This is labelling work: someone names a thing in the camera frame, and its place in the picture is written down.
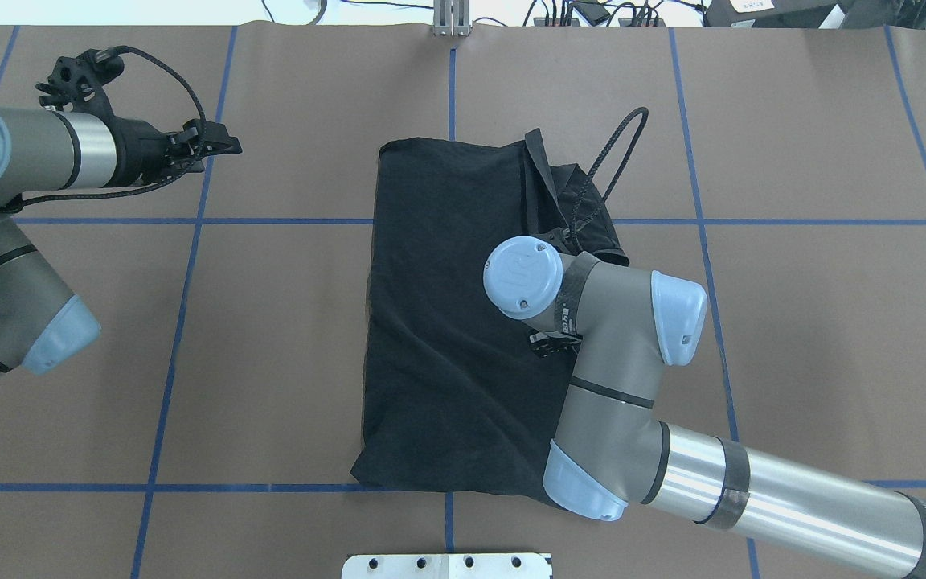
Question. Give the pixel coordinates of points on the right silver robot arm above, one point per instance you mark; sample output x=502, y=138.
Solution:
x=609, y=450

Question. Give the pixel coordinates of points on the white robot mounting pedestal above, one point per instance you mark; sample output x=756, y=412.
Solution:
x=450, y=565

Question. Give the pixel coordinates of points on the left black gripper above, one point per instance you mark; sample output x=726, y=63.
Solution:
x=140, y=150

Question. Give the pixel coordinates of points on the aluminium frame post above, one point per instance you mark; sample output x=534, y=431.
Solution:
x=451, y=18

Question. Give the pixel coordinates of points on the black printed t-shirt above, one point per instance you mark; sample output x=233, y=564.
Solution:
x=455, y=396

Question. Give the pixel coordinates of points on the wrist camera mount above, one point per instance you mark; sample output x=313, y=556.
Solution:
x=544, y=344
x=77, y=83

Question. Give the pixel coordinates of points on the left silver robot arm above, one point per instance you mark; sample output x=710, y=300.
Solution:
x=84, y=153

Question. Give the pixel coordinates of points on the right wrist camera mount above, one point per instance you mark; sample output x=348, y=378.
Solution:
x=544, y=344

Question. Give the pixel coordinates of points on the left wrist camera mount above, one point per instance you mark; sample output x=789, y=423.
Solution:
x=77, y=83

